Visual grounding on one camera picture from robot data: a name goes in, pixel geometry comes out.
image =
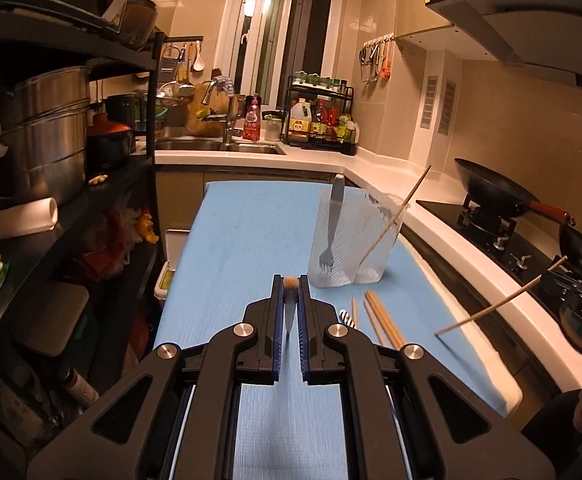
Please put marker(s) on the dark bottle white label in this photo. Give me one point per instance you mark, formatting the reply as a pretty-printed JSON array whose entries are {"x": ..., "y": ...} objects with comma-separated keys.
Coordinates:
[{"x": 78, "y": 385}]

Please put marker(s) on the row of spice jars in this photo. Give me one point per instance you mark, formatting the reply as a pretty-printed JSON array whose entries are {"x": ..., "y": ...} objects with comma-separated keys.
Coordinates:
[{"x": 318, "y": 79}]

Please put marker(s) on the metal strainer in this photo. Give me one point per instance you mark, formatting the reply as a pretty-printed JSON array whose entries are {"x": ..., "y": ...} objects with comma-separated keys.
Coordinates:
[{"x": 176, "y": 92}]

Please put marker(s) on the white trash bin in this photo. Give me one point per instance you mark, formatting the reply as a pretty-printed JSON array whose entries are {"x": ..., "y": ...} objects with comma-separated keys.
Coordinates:
[{"x": 171, "y": 270}]

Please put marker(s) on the black gas stove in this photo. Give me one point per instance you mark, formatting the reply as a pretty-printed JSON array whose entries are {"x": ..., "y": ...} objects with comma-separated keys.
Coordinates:
[{"x": 476, "y": 232}]

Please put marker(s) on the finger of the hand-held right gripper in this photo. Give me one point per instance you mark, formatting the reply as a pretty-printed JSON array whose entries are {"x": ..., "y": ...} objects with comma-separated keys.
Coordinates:
[{"x": 566, "y": 280}]

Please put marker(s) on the thin bamboo skewer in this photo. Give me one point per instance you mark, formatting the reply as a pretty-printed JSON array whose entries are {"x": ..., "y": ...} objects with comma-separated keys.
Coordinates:
[
  {"x": 496, "y": 305},
  {"x": 396, "y": 215}
]

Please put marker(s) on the grey range hood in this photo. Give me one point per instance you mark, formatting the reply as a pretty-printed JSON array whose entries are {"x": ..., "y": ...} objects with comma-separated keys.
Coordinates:
[{"x": 526, "y": 15}]

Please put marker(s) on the wooden cutting board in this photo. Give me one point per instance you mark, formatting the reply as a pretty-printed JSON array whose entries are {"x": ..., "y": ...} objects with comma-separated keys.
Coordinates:
[{"x": 206, "y": 110}]

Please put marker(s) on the black storage shelf rack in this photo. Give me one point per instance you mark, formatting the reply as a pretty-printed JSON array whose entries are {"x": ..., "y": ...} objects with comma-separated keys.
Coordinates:
[{"x": 136, "y": 55}]

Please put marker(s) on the white hanging spoon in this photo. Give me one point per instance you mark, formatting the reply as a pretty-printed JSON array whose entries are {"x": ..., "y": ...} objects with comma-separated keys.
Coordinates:
[{"x": 198, "y": 60}]

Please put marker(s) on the grey metal fork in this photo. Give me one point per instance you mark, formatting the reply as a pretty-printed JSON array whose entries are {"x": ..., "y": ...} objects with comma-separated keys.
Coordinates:
[{"x": 335, "y": 220}]

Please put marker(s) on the large steel stock pot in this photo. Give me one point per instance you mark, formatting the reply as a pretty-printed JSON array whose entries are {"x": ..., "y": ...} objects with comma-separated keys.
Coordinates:
[{"x": 46, "y": 160}]

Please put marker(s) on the black cooking pot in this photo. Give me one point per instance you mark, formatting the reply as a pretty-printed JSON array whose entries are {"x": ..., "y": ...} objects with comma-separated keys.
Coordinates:
[{"x": 121, "y": 110}]

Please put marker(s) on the person's dark clothing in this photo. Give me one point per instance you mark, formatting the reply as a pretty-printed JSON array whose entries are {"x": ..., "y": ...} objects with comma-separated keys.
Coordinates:
[{"x": 551, "y": 435}]

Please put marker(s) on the beige box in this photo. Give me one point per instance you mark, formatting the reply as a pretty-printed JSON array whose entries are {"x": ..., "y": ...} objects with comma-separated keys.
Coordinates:
[{"x": 53, "y": 320}]

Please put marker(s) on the red dish soap bottle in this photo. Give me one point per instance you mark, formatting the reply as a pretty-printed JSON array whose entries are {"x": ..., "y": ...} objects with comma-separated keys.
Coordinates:
[{"x": 252, "y": 120}]

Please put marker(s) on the green bottle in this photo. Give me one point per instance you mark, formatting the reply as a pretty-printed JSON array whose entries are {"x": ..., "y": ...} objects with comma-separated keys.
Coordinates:
[{"x": 349, "y": 131}]

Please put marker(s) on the small steel stock pot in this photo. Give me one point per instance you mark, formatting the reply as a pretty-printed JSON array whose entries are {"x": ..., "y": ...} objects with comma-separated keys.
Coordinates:
[{"x": 53, "y": 92}]

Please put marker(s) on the black condiment rack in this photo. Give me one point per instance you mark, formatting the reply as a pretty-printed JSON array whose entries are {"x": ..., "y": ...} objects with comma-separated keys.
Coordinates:
[{"x": 321, "y": 146}]

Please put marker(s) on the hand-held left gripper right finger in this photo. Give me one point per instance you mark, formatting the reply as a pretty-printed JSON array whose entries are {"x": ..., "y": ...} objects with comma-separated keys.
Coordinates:
[{"x": 303, "y": 330}]

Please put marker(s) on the yellow toy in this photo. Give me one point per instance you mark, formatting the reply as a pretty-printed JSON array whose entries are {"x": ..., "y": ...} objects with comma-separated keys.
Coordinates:
[{"x": 148, "y": 227}]

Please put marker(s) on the metal grater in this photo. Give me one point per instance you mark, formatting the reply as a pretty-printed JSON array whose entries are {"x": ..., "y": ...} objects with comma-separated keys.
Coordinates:
[{"x": 168, "y": 65}]

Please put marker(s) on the steel kitchen sink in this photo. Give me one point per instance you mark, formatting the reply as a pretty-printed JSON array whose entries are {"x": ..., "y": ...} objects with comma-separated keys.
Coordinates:
[{"x": 211, "y": 146}]

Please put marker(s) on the white jar green lid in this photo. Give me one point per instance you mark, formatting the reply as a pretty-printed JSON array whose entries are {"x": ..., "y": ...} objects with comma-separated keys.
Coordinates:
[{"x": 273, "y": 129}]

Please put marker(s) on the kitchen window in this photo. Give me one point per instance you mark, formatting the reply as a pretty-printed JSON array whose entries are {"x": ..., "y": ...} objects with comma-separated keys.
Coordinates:
[{"x": 281, "y": 30}]

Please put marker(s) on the red label sauce bottle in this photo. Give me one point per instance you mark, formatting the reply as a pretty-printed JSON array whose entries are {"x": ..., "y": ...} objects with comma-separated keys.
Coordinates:
[{"x": 323, "y": 122}]

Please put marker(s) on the grey metal chopstick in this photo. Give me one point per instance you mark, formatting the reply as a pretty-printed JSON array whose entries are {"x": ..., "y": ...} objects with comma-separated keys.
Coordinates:
[{"x": 289, "y": 310}]

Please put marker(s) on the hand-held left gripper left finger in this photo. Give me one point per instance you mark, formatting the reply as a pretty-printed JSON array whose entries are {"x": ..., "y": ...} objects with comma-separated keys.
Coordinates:
[{"x": 278, "y": 330}]

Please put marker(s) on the yellow cooking oil bottle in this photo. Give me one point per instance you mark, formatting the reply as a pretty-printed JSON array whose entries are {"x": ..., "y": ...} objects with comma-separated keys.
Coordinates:
[{"x": 300, "y": 125}]

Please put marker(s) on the white paper roll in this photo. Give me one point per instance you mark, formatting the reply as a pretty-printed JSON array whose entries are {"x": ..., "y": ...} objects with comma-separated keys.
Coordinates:
[{"x": 21, "y": 217}]

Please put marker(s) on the black white striped chopstick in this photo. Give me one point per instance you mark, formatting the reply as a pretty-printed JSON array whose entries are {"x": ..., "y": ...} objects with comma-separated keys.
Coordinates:
[{"x": 349, "y": 319}]

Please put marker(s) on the ginger piece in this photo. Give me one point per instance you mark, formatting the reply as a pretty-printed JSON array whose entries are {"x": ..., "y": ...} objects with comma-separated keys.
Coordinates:
[{"x": 97, "y": 179}]

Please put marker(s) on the hanging kitchen scissors and tools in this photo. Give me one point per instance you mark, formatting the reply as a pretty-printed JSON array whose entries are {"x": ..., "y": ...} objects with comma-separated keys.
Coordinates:
[{"x": 377, "y": 57}]

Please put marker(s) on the large black wok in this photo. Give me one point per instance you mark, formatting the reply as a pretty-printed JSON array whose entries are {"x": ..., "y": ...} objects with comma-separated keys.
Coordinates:
[{"x": 496, "y": 190}]

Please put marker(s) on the black pot orange lid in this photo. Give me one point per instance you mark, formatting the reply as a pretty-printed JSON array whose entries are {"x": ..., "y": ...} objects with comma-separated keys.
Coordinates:
[{"x": 111, "y": 142}]

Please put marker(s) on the brown glass jar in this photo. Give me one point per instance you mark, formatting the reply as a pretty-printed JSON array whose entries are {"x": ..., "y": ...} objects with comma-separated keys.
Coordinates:
[{"x": 138, "y": 22}]

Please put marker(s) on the grey wall panel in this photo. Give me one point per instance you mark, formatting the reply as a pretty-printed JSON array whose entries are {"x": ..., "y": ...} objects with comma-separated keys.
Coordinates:
[
  {"x": 447, "y": 107},
  {"x": 429, "y": 102}
]

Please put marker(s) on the blue dish cloth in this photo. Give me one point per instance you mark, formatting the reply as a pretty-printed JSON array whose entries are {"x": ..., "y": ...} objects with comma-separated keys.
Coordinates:
[{"x": 225, "y": 85}]

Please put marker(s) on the steel faucet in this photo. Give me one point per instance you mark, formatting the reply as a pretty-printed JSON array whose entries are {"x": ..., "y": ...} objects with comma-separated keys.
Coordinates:
[{"x": 228, "y": 120}]

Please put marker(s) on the clear plastic utensil cup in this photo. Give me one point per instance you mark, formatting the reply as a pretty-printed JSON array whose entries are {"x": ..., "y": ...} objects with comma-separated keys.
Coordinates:
[{"x": 356, "y": 240}]

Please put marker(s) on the blue table mat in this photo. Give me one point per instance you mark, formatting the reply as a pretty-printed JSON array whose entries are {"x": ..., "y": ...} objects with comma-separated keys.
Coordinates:
[{"x": 241, "y": 240}]

